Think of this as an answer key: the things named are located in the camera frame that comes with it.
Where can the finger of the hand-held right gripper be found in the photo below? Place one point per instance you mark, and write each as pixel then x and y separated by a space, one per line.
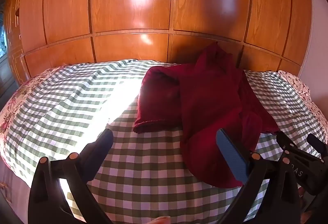
pixel 317 144
pixel 287 140

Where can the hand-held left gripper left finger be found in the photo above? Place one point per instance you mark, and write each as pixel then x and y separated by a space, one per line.
pixel 98 148

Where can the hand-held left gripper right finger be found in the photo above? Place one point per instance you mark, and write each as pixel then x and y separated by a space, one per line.
pixel 232 156

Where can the dark red knit sweater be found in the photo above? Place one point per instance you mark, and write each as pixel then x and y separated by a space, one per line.
pixel 205 101

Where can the person's right hand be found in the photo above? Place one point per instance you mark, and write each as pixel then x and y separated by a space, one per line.
pixel 301 194

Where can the green white checked bed cover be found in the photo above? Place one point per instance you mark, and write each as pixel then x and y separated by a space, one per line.
pixel 84 93

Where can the floral bedspread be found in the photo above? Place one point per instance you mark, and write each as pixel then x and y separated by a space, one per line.
pixel 10 108

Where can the window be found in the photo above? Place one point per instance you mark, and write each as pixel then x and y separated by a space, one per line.
pixel 2 39

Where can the wooden panelled wardrobe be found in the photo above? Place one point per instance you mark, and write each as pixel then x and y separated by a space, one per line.
pixel 153 9

